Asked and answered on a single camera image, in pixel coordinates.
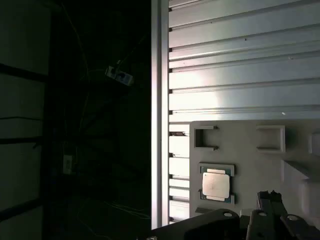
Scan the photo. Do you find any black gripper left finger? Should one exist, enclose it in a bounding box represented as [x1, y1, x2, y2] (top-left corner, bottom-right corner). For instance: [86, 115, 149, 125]
[149, 208, 241, 240]

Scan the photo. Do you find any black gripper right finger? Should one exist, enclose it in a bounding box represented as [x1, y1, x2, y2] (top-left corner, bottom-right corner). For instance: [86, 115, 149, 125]
[246, 190, 320, 240]

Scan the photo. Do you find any silver square CPU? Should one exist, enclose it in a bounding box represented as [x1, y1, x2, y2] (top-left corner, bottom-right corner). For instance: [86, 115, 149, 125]
[199, 167, 232, 201]

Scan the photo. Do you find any grey plastic parts rack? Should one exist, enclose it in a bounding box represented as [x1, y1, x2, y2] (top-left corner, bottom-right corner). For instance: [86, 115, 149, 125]
[189, 119, 320, 227]

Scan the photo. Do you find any white power strip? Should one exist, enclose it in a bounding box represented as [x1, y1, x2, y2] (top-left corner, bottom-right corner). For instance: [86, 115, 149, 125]
[104, 65, 135, 87]

